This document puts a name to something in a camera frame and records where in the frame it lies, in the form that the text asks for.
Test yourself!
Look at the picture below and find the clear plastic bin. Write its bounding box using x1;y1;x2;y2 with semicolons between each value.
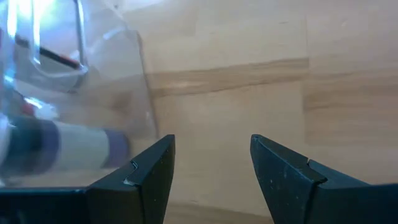
0;0;160;189

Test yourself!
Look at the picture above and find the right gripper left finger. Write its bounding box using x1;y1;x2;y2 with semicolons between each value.
86;134;175;224

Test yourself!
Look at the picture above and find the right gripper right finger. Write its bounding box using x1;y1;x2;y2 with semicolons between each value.
250;134;374;224

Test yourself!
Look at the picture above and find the large purple food colouring bottle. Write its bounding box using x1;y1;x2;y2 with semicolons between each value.
0;115;132;179

